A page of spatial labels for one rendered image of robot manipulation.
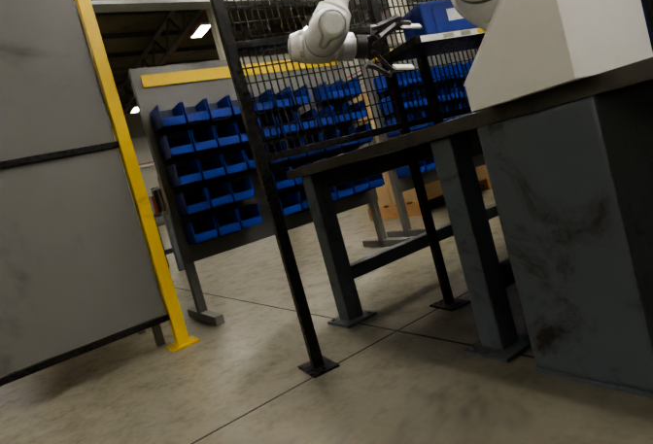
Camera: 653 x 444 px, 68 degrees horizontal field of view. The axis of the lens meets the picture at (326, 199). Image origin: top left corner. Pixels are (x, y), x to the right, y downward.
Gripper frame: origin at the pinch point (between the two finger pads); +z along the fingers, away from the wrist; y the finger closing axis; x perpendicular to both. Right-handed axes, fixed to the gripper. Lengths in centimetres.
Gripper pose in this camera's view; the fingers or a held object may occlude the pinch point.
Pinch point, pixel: (413, 47)
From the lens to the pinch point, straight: 168.9
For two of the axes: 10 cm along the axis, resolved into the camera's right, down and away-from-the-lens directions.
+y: -0.7, 8.0, 6.0
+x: 1.9, 6.0, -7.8
